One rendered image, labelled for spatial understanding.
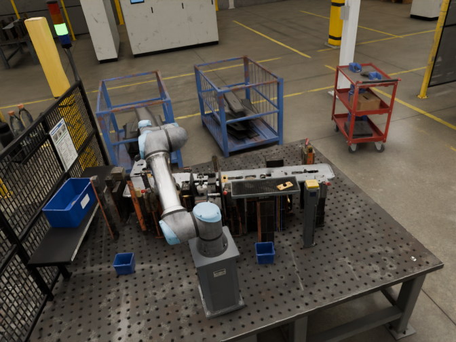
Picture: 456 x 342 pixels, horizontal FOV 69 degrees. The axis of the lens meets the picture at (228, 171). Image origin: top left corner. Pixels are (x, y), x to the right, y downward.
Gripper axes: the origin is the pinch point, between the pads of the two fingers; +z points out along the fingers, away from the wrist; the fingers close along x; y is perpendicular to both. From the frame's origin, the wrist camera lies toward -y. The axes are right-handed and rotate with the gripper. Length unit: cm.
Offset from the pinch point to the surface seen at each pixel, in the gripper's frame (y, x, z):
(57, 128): -53, 11, -35
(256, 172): 68, -2, 10
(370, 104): 229, 154, 31
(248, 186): 57, -40, -3
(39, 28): -55, 39, -91
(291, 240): 81, -36, 43
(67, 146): -53, 15, -21
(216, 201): 38.5, -21.9, 14.9
